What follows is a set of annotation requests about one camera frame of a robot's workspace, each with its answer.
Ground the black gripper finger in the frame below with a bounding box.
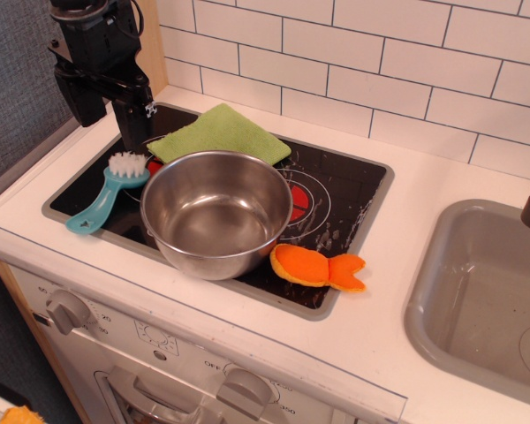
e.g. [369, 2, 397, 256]
[111, 100, 157, 154]
[54, 66, 106, 127]

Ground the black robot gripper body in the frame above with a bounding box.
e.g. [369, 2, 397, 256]
[49, 1, 153, 102]

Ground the metal bowl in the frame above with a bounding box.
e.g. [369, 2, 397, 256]
[140, 151, 293, 281]

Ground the orange plush fish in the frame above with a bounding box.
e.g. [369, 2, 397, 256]
[269, 244, 366, 292]

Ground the blue dish brush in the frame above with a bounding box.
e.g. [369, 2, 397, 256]
[65, 152, 150, 235]

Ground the green microfiber cloth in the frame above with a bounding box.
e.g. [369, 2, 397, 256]
[147, 103, 292, 165]

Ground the black toy stovetop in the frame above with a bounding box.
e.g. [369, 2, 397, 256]
[42, 137, 394, 321]

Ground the grey left oven knob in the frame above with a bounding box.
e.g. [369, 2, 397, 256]
[46, 290, 90, 335]

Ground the grey oven knob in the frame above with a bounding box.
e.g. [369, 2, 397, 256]
[46, 290, 90, 335]
[216, 368, 273, 420]

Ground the grey right oven knob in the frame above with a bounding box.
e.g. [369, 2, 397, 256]
[216, 368, 273, 420]

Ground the yellow plush toy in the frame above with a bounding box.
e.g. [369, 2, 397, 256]
[0, 406, 45, 424]

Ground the grey sink basin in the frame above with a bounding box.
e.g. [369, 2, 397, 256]
[405, 200, 530, 405]

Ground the wooden side post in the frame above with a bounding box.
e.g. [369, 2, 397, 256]
[137, 0, 168, 95]

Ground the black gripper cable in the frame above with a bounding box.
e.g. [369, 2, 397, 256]
[114, 0, 143, 41]

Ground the silver oven door handle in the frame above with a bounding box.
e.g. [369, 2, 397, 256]
[105, 367, 226, 423]

